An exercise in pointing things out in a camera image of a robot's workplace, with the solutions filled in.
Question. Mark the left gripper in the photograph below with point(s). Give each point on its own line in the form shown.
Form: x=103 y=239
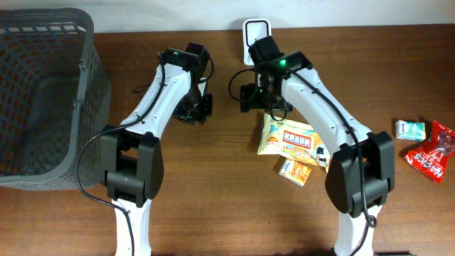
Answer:
x=194 y=111

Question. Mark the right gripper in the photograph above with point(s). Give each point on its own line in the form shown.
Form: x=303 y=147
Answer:
x=251 y=96

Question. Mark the cream noodle packet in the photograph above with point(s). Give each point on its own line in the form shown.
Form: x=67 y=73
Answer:
x=294 y=140

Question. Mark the orange tissue pack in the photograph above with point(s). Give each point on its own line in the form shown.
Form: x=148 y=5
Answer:
x=295 y=172

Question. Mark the teal tissue pack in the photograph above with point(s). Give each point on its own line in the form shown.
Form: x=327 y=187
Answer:
x=413 y=131

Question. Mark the red snack bag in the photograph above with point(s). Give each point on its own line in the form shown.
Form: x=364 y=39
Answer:
x=432 y=156

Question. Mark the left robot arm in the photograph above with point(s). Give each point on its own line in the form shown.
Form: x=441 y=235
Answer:
x=132 y=165

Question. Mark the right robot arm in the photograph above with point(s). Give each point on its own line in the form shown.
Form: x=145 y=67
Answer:
x=361 y=172

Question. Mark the white barcode scanner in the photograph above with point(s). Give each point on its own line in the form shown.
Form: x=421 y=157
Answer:
x=253 y=29

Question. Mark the grey plastic mesh basket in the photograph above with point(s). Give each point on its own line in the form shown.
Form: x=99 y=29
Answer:
x=55 y=95

